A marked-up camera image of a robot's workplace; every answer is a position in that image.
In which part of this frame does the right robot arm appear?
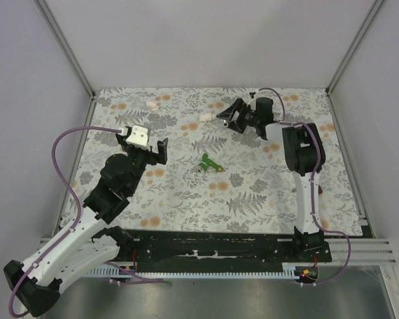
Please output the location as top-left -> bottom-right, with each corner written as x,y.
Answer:
215,97 -> 326,262

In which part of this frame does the white pipe elbow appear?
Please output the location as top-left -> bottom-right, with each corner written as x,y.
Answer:
146,101 -> 159,111

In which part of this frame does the green faucet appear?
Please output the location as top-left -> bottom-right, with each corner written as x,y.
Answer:
196,153 -> 224,173

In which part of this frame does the floral table mat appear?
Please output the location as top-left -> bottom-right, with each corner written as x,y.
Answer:
58,86 -> 365,237

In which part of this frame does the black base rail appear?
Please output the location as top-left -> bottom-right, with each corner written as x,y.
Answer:
89,227 -> 333,272

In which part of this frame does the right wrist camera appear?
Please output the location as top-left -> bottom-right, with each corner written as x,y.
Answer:
247,92 -> 257,110

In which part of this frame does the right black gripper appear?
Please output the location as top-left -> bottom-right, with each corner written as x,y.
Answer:
217,98 -> 260,134

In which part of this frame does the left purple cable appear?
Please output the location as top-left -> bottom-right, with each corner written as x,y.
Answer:
8,125 -> 164,316

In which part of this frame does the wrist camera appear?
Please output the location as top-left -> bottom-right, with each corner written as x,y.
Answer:
247,92 -> 257,110
126,125 -> 150,149

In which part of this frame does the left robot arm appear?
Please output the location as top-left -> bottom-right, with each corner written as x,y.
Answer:
3,128 -> 168,318

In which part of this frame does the white slotted cable duct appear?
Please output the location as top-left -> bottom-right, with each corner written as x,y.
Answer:
86,262 -> 302,279

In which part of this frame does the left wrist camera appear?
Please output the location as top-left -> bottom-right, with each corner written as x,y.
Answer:
126,125 -> 150,149

